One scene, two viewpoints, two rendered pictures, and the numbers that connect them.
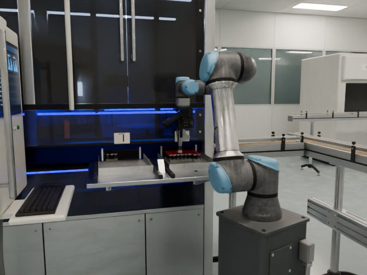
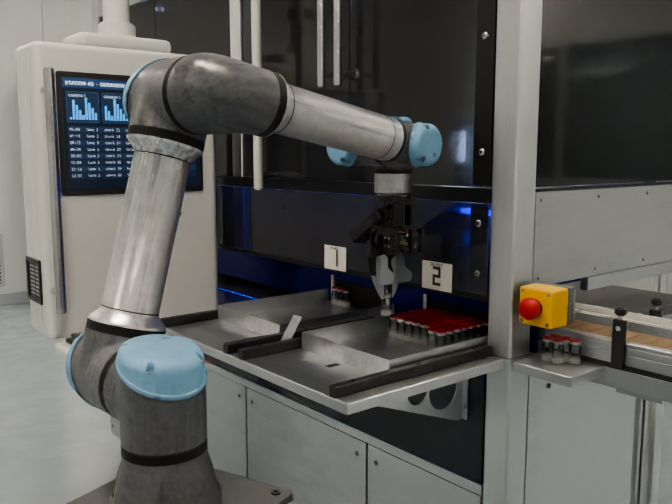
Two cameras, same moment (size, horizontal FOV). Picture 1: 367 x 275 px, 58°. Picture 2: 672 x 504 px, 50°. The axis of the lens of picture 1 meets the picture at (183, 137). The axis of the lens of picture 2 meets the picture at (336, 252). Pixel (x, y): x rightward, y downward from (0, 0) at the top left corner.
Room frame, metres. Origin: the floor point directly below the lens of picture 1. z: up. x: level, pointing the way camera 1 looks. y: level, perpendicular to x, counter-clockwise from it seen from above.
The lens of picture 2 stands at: (1.05, -1.26, 1.28)
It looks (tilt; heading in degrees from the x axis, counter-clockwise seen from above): 8 degrees down; 65
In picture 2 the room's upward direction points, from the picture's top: straight up
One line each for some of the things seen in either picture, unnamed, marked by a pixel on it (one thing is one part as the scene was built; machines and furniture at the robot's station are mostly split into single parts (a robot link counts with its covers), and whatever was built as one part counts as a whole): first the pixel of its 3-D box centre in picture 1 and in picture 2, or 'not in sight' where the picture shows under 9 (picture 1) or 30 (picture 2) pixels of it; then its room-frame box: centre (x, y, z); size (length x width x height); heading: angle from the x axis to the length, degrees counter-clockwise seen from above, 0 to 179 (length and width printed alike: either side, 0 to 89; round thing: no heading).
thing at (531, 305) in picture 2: not in sight; (531, 308); (1.92, -0.24, 1.00); 0.04 x 0.04 x 0.04; 14
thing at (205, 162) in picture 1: (185, 160); (405, 339); (1.79, -0.01, 0.90); 0.34 x 0.26 x 0.04; 14
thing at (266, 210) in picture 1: (261, 202); (165, 472); (1.23, -0.30, 0.84); 0.15 x 0.15 x 0.10
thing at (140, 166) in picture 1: (123, 163); (306, 311); (1.70, 0.32, 0.90); 0.34 x 0.26 x 0.04; 14
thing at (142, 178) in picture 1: (158, 169); (327, 341); (1.68, 0.13, 0.87); 0.70 x 0.48 x 0.02; 104
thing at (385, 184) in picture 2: (182, 102); (394, 184); (1.77, 0.00, 1.21); 0.08 x 0.08 x 0.05
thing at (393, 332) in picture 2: (184, 157); (420, 332); (1.83, 0.00, 0.91); 0.18 x 0.02 x 0.05; 104
